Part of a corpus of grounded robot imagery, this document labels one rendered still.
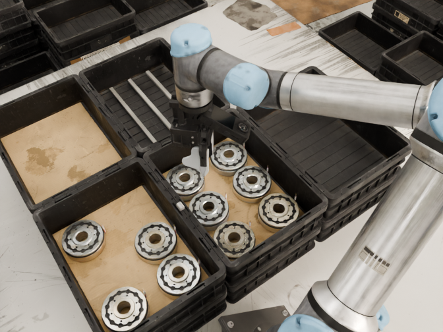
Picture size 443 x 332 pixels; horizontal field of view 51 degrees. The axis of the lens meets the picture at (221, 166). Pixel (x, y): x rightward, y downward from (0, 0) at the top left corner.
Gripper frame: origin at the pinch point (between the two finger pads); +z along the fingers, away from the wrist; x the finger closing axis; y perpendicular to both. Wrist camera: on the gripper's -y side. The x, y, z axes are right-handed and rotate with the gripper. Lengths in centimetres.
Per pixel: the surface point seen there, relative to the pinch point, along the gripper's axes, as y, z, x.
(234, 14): 8, 23, -103
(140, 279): 13.3, 18.6, 22.5
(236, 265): -9.4, 8.6, 21.0
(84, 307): 20.6, 9.3, 34.6
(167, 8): 52, 53, -154
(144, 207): 17.4, 17.4, 2.6
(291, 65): -18, 26, -75
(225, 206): -4.0, 14.2, 1.7
